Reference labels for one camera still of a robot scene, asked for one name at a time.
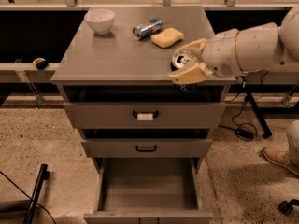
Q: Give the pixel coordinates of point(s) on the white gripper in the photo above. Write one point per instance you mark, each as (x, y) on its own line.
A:
(221, 54)

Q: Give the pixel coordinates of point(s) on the dark pepsi can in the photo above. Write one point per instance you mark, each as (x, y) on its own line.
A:
(182, 60)

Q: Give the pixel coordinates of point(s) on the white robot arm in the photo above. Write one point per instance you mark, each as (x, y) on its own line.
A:
(235, 53)

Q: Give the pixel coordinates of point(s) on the blue silver can lying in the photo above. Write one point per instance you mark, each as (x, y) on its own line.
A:
(147, 28)

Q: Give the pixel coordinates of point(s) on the grey drawer cabinet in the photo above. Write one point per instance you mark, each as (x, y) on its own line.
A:
(116, 68)

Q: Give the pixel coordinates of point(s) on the grey top drawer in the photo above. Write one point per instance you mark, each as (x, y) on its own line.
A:
(144, 115)

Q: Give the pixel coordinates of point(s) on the grey drawer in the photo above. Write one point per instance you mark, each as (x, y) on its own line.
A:
(144, 115)
(146, 148)
(148, 191)

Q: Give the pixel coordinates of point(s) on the grey middle drawer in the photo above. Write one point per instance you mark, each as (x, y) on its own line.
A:
(146, 148)

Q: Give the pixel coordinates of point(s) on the grey bottom drawer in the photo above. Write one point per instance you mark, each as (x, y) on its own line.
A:
(148, 191)

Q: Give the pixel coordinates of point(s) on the yellow sponge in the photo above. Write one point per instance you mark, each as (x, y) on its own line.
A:
(167, 37)

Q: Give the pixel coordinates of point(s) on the white bowl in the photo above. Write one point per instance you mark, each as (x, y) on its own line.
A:
(100, 20)

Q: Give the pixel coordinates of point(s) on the person leg light trousers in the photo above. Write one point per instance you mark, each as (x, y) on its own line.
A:
(293, 140)

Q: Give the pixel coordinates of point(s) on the tan shoe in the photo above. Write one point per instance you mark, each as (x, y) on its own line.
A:
(282, 159)

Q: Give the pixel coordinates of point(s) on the yellow black tape measure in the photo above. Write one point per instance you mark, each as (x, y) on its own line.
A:
(40, 63)

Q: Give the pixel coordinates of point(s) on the black caster wheel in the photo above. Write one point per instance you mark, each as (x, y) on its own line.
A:
(287, 207)

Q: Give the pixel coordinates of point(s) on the black bar left floor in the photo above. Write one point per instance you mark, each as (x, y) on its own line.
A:
(43, 175)

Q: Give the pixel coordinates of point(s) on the black power adapter with cable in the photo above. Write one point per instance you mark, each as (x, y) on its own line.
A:
(243, 130)

